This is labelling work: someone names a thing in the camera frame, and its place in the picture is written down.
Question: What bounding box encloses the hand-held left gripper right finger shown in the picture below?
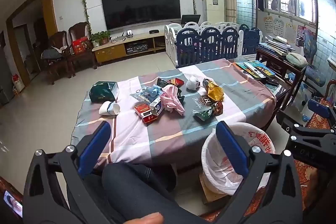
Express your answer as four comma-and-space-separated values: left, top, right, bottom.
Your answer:
215, 121, 305, 224

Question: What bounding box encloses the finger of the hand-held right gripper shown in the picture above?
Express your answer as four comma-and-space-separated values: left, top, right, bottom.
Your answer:
276, 109, 336, 139
307, 99, 336, 122

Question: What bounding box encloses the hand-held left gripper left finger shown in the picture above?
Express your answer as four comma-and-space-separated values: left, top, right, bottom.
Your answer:
23, 121, 112, 224

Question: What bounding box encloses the white lined trash bin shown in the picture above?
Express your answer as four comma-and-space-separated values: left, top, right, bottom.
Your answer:
202, 122, 276, 194

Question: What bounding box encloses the white paper cup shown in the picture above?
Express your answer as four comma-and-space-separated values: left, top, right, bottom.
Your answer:
99, 101, 121, 116

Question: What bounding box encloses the red cigarette box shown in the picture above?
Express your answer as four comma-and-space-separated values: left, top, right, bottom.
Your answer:
134, 103, 158, 125

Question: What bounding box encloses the white and blue carton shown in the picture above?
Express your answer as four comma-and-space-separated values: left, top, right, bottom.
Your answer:
150, 96, 164, 116

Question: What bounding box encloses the clear bag with blue gloves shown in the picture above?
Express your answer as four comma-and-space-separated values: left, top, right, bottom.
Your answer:
130, 84, 163, 105

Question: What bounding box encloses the person's left hand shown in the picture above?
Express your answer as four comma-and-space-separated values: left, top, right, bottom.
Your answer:
128, 212, 164, 224

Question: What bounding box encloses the blue child chair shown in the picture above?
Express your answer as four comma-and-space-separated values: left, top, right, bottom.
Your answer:
301, 28, 326, 106

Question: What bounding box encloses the dark wooden glass-top table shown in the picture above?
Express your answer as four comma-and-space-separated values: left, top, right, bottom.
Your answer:
231, 56, 293, 125

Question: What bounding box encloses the green snack packet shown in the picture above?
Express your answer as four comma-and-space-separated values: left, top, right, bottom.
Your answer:
192, 106, 214, 121

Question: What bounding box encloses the cardboard piece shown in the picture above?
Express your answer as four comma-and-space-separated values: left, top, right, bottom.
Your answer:
198, 173, 229, 205

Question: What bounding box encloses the grey plush cushion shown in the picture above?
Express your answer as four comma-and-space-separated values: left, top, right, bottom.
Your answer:
286, 52, 308, 68

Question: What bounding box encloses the gold foil wrapper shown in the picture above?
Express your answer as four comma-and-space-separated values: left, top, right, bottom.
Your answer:
203, 78, 224, 102

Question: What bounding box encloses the dark wooden side table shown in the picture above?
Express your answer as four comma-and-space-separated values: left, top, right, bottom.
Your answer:
256, 44, 306, 89

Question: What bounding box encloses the person's leg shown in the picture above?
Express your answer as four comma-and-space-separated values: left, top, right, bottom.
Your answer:
66, 162, 226, 224

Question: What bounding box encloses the striped pink grey tablecloth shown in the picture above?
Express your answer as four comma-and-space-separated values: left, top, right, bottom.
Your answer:
71, 57, 277, 170

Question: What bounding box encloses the green picture book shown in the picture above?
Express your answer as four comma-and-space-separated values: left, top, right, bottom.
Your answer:
244, 61, 276, 77

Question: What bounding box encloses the stack of books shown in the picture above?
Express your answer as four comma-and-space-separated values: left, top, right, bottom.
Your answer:
259, 35, 296, 55

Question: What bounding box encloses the colourful picture book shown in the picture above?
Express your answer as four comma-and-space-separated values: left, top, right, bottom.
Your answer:
235, 62, 256, 75

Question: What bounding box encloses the dark wooden armchair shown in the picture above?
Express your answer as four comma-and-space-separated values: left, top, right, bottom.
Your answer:
39, 30, 71, 85
68, 21, 97, 76

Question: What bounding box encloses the red snack packet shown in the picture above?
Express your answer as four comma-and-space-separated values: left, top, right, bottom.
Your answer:
168, 78, 184, 90

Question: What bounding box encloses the yellow wooden television cabinet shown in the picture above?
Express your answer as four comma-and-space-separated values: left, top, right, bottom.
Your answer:
92, 31, 166, 65

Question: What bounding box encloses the white red sack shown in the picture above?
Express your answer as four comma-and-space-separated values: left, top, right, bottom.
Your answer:
12, 74, 25, 95

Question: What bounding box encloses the smartphone with lit screen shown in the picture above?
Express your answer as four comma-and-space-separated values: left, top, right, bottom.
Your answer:
3, 190, 24, 218

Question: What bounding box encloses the dark clothes pile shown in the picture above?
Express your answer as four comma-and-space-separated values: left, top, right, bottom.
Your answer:
42, 47, 63, 60

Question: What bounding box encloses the red gift box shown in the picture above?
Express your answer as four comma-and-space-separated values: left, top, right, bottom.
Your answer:
71, 36, 90, 55

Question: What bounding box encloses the blue white play fence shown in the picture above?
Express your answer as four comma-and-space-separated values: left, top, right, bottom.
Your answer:
164, 21, 263, 68

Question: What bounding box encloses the black stereo receiver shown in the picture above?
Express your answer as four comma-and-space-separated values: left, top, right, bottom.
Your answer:
125, 40, 149, 54

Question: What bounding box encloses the green potted plant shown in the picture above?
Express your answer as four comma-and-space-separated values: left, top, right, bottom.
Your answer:
91, 30, 111, 47

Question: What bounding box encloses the barred window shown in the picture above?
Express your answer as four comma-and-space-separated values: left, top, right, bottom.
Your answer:
265, 0, 317, 24

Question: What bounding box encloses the small black monitor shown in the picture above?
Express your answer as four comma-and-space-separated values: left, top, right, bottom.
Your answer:
181, 14, 201, 25

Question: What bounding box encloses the cream standing air conditioner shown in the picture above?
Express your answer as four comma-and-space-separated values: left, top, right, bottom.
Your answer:
204, 0, 225, 25

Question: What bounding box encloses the black flat television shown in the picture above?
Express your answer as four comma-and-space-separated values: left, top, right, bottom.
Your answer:
101, 0, 182, 31

